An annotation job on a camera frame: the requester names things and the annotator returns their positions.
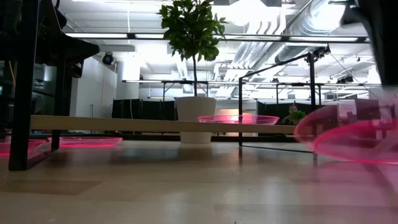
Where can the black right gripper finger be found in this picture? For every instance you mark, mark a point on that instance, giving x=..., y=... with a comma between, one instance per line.
x=387, y=65

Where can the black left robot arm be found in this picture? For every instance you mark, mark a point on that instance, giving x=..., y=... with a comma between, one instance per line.
x=71, y=49

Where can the wooden shelf with black legs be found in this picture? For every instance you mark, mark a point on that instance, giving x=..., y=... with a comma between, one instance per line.
x=124, y=124

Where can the white sign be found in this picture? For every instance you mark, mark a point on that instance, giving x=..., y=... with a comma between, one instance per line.
x=346, y=109

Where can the small green background plant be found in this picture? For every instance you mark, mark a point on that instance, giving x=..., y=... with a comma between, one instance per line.
x=299, y=115

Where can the person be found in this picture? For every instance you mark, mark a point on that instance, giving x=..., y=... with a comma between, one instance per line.
x=292, y=109

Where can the black partition panel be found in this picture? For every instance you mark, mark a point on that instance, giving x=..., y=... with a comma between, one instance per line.
x=143, y=109
x=273, y=109

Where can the green leafy small tree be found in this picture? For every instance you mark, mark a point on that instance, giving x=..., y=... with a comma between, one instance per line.
x=192, y=28

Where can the white plant pot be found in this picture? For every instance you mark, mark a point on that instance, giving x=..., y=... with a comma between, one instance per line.
x=194, y=107

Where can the black ceiling spotlight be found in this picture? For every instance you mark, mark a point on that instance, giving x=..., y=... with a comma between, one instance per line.
x=107, y=58

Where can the black overhead rig camera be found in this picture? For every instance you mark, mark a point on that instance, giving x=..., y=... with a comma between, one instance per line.
x=320, y=52

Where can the silver ventilation duct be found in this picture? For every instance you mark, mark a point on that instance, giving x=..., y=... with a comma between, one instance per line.
x=311, y=25

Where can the black background rig frame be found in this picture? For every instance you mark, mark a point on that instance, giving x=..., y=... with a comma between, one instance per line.
x=174, y=82

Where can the black aluminium table frame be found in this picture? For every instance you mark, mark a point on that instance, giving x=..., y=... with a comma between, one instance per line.
x=149, y=137

